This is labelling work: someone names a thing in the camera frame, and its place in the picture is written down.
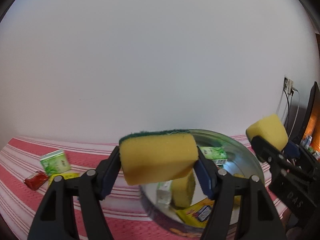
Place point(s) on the wall power outlet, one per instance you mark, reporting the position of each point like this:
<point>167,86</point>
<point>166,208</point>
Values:
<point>288,85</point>

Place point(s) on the red snack packet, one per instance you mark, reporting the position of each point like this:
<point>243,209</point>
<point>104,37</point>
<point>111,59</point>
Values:
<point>36,180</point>

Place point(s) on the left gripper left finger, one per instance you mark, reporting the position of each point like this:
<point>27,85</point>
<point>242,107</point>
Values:
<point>55,217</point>

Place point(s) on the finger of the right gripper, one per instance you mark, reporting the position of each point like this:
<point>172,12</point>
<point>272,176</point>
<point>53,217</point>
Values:
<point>265,152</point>
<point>291,150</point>

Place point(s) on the small green tissue pack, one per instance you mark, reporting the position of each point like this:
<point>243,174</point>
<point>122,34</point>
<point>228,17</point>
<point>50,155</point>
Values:
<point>55,162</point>

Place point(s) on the worn green speckled sponge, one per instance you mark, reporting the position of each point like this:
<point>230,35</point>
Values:
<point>182,190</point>

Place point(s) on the yellow blue cracker packet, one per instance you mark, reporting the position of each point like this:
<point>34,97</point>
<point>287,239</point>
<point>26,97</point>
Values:
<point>196,215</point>

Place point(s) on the round metal cookie tin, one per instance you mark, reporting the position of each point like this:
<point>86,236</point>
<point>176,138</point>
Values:
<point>240,160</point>

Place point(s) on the yellow sponge green backing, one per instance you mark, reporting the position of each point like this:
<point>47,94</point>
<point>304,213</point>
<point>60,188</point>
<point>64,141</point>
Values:
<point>153,157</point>

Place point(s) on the large green tissue pack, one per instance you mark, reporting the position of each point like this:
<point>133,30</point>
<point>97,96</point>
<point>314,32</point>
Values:
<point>217,154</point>

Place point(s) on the orange yellow snack packet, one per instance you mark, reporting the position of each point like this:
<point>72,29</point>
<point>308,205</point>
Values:
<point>66,176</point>

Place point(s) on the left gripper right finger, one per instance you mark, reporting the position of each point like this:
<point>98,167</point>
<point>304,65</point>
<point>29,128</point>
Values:
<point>258,217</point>

